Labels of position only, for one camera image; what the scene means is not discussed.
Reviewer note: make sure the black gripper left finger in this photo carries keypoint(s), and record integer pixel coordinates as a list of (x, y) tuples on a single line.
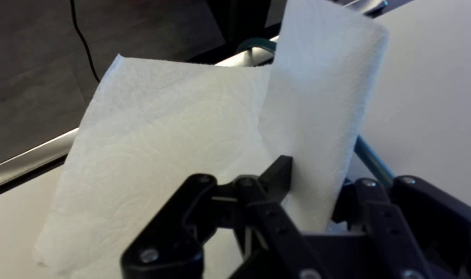
[(183, 238)]

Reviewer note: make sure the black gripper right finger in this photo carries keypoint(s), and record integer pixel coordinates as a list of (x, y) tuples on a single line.
[(431, 233)]

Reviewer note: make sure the white paper towel sheet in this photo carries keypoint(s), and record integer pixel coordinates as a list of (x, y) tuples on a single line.
[(167, 145)]

